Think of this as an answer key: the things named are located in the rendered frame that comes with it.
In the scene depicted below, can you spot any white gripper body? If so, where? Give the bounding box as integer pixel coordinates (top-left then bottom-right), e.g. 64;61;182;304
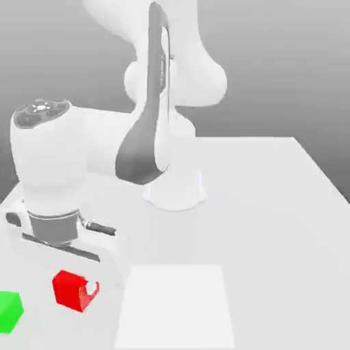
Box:
10;231;124;286

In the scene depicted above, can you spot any small red cube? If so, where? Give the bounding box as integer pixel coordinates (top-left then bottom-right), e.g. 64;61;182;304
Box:
51;269;100;313

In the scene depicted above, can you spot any small green cube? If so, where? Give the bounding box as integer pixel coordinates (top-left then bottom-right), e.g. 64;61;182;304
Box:
0;291;25;335

